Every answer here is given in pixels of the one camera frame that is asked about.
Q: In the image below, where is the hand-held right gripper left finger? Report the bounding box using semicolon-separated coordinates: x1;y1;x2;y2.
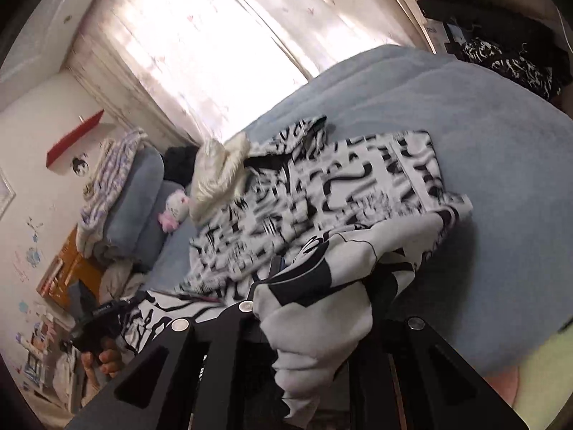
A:
67;256;287;430

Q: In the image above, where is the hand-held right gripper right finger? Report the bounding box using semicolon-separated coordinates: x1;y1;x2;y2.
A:
349;316;529;430

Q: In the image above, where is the black and white printed jacket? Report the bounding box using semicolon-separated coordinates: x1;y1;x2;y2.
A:
114;116;475;430

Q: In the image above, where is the person's left hand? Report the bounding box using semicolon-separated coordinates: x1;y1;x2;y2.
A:
80;338;124;397

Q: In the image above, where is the cluttered shelf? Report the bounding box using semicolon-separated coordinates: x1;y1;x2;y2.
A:
18;314;77;395

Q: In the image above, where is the wooden cabinet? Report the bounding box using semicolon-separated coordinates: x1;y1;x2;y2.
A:
38;228;106;310

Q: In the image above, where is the pink cloth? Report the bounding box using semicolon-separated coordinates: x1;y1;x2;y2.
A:
486;363;522;408

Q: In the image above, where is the light green bed sheet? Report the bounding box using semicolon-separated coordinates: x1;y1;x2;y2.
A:
510;331;573;417

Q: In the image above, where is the pink cat plush toy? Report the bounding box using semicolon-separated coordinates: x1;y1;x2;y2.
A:
157;189;191;234

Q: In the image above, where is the purple floral folded blanket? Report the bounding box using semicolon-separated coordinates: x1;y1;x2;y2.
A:
76;128;148;252

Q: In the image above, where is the framed picture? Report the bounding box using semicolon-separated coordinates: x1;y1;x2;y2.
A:
0;170;16;216

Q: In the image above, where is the cream puffy jacket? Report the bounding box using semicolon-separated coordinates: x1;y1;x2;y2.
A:
188;133;251;222

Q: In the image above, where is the black cloth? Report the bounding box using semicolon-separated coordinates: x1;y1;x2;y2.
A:
162;144;202;189

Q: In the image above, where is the blue bed blanket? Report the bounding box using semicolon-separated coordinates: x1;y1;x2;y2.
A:
143;45;573;377

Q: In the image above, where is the white floral curtain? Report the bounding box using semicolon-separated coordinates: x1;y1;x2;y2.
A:
67;0;430;144

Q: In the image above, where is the black and white patterned garment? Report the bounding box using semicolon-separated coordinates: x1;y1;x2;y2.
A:
461;38;560;99

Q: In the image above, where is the white box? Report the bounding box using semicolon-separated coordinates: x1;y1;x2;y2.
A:
423;18;448;52

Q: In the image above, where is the red wall shelf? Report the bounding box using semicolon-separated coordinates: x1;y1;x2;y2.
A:
46;110;106;168

